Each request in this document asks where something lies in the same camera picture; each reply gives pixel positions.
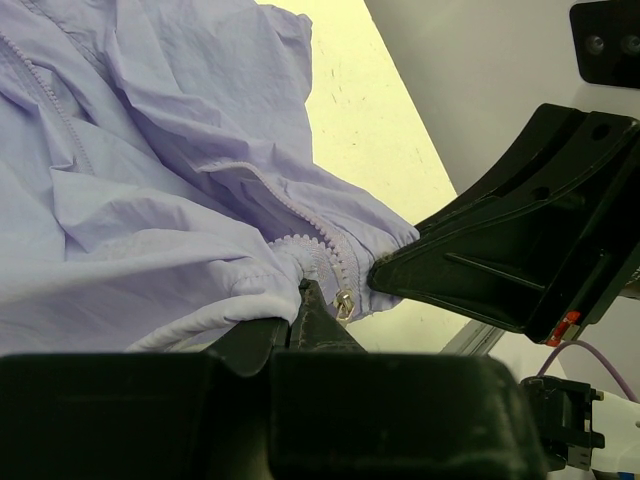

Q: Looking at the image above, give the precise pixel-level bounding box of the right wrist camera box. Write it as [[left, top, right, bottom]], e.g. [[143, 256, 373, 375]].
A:
[[569, 1, 639, 90]]

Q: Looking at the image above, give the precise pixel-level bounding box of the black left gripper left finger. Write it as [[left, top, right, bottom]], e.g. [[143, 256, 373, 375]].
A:
[[1, 319, 289, 479]]

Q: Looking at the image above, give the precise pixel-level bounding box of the lilac zip jacket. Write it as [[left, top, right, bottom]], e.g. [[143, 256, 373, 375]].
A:
[[1, 1, 418, 354]]

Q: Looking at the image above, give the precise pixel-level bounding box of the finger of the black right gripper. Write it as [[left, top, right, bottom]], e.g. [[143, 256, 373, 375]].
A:
[[368, 189, 639, 344], [418, 104, 639, 237]]

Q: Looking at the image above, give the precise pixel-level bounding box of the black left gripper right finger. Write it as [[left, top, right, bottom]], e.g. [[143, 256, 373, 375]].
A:
[[269, 280, 547, 479]]

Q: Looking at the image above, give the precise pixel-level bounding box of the aluminium table front rail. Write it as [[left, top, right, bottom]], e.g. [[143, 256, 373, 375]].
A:
[[441, 320, 504, 356]]

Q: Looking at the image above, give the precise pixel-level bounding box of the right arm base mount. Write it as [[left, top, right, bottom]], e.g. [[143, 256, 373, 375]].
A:
[[520, 376, 605, 471]]

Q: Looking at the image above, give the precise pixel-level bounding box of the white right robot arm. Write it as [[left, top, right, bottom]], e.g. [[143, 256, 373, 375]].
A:
[[367, 104, 639, 479]]

